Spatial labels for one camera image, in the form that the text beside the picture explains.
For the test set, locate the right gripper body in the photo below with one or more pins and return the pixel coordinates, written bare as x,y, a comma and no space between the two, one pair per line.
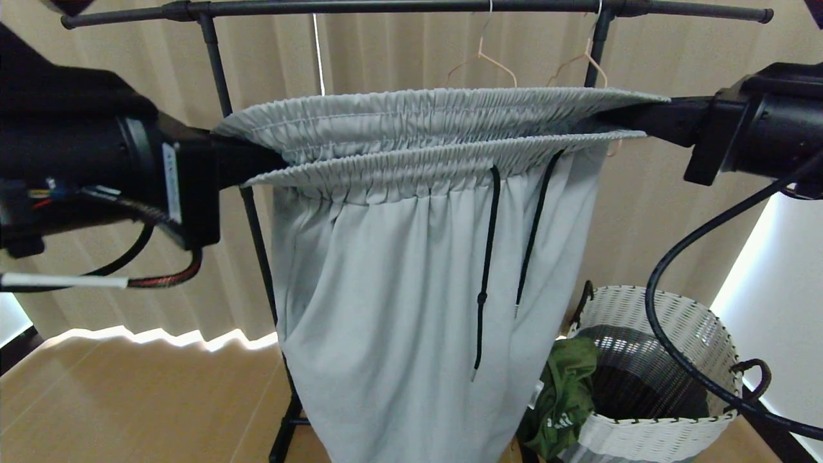
771,138

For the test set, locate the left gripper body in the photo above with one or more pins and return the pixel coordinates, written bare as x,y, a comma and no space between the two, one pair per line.
96,154

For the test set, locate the pink clothes hanger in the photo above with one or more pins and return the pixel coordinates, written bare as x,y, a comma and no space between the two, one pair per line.
481,48
587,48

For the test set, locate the pale grey shorts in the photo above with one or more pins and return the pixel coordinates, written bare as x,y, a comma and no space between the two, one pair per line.
398,289

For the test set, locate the black clothes rack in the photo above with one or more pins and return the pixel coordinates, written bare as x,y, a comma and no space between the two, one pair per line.
212,58

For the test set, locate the white laundry basket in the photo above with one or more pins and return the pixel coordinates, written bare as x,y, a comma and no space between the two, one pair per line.
649,308

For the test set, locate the beige curtain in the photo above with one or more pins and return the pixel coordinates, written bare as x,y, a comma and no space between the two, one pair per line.
643,225

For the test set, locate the green garment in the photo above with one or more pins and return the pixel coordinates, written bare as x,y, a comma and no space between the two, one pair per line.
566,399

